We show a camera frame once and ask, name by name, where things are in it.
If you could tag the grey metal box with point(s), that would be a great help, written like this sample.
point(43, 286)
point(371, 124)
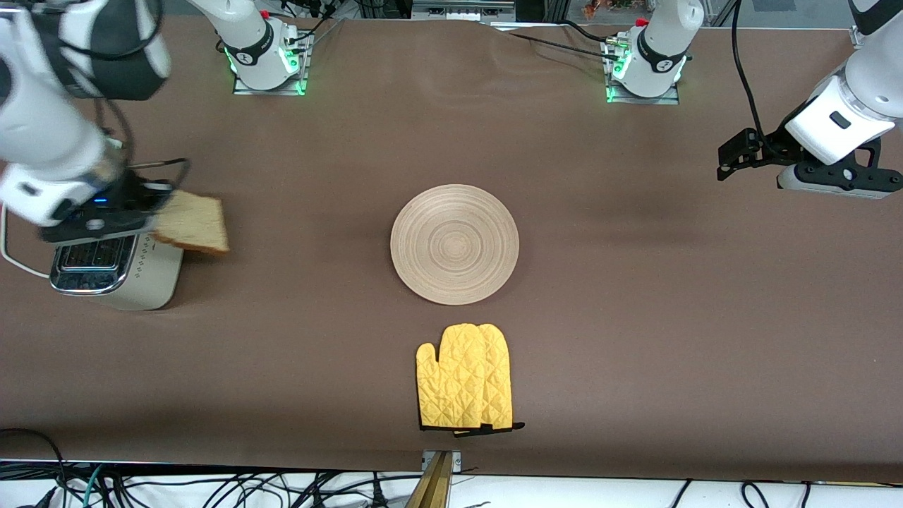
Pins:
point(458, 10)

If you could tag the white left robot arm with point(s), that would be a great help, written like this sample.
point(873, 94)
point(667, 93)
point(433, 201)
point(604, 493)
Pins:
point(868, 92)

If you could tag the round wooden plate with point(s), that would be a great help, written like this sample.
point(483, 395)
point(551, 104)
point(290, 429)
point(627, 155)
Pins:
point(455, 243)

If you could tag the small metal bracket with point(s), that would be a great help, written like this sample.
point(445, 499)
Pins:
point(457, 462)

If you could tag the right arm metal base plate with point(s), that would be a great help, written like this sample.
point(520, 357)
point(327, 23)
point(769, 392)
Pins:
point(268, 92)

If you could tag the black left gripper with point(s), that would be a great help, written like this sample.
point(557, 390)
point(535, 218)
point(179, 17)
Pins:
point(772, 145)

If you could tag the brown table cover sheet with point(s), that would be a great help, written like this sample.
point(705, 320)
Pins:
point(635, 317)

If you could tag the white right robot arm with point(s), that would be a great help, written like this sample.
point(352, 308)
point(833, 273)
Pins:
point(42, 120)

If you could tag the brass coloured bar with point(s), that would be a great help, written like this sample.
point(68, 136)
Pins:
point(432, 487)

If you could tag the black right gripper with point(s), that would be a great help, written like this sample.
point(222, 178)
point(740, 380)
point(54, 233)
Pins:
point(138, 197)

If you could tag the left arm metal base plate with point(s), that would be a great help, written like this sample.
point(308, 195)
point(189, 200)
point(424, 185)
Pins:
point(645, 100)

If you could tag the cream and chrome toaster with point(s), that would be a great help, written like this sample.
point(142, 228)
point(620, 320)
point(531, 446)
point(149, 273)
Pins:
point(152, 275)

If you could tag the yellow quilted oven mitt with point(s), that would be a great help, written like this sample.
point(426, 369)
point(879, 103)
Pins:
point(502, 381)
point(451, 381)

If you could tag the slice of brown bread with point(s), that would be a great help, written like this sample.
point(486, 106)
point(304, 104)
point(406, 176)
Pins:
point(201, 226)

